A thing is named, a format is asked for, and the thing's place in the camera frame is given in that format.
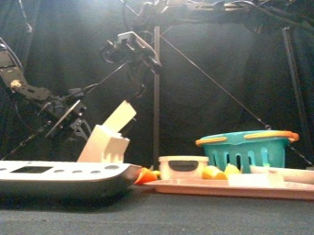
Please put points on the white round container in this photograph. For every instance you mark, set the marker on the white round container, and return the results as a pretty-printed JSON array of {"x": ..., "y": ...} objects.
[{"x": 184, "y": 166}]

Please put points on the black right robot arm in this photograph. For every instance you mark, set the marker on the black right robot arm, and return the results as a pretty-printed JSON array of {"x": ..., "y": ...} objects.
[{"x": 229, "y": 10}]

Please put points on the pink plastic tray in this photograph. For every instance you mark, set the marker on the pink plastic tray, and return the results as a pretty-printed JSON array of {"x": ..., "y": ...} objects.
[{"x": 229, "y": 187}]

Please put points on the vertical metal frame pole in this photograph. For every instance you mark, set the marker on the vertical metal frame pole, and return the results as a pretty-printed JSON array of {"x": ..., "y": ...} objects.
[{"x": 157, "y": 98}]

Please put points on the white knife holder block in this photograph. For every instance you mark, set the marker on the white knife holder block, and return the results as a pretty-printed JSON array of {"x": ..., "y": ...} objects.
[{"x": 105, "y": 145}]

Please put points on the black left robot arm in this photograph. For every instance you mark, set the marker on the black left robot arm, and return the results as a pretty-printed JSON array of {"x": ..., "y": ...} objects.
[{"x": 22, "y": 82}]

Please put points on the yellow toy food piece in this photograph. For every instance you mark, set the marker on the yellow toy food piece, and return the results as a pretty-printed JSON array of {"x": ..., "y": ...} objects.
[
  {"x": 213, "y": 173},
  {"x": 232, "y": 170}
]

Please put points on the teal basket with orange rim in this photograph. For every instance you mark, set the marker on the teal basket with orange rim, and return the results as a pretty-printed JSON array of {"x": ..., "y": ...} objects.
[{"x": 245, "y": 151}]

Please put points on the white toy kitchen scale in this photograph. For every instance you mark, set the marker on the white toy kitchen scale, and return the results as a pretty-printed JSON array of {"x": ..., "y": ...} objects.
[{"x": 62, "y": 176}]

